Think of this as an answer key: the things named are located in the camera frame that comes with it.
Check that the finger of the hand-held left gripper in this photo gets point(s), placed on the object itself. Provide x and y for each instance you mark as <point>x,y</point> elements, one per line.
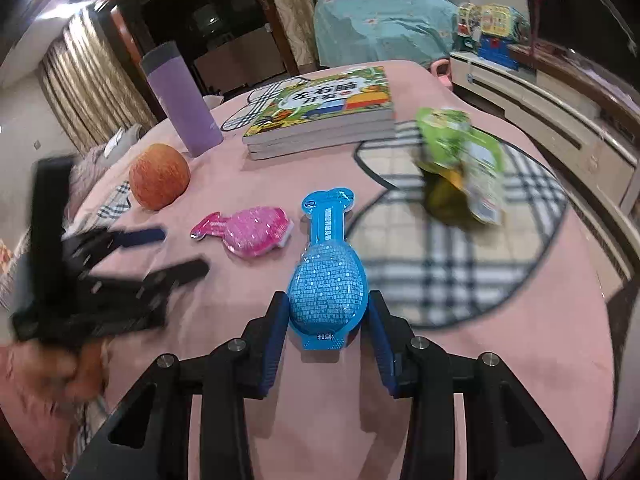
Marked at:
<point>180,272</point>
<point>142,237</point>

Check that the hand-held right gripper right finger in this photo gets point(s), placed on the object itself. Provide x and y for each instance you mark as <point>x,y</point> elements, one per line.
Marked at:
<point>384,350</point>

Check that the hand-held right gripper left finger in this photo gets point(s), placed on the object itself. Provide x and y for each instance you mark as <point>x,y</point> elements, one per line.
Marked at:
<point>272,347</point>

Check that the blue bone-shaped packet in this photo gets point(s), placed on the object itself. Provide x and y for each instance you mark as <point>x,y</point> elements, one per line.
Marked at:
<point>325,290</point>

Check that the pink fish-shaped packet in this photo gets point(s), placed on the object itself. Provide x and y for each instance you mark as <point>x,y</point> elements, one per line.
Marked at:
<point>255,232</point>

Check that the person's left hand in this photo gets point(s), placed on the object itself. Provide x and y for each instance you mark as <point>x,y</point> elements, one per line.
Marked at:
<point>65,365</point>

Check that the plaid place mat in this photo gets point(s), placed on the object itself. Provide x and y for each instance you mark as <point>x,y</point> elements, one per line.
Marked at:
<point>450,270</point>
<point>114,202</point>
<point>250,107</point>

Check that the pink tablecloth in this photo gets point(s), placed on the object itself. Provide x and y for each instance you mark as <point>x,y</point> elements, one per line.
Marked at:
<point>210,310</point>

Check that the red apple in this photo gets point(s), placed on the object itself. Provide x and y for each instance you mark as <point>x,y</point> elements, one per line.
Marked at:
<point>160,177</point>

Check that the purple insulated bottle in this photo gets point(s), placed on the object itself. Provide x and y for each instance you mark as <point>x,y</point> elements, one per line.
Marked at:
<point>182,105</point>

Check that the beige patterned curtain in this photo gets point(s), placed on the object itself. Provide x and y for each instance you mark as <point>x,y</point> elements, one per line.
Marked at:
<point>295,5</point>
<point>85,75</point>

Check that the white-edged book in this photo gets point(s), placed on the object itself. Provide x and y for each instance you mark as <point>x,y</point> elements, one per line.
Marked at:
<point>320,135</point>
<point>320,146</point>

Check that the green spout pouch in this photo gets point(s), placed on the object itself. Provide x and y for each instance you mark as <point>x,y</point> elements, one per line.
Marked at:
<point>455,160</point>

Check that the colourful children's book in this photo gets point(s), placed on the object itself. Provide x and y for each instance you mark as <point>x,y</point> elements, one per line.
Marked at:
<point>325,100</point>

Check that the pink kettlebell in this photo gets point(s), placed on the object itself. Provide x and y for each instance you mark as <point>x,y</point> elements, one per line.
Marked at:
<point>442,72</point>

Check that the white television cabinet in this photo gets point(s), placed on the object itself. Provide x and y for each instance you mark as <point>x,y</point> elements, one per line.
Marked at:
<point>550,105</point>

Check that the teal cloth cover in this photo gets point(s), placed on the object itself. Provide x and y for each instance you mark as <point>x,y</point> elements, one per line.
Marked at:
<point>380,25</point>

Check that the toy cash register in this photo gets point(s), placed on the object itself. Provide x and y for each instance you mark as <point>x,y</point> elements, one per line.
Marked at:
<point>492,30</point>

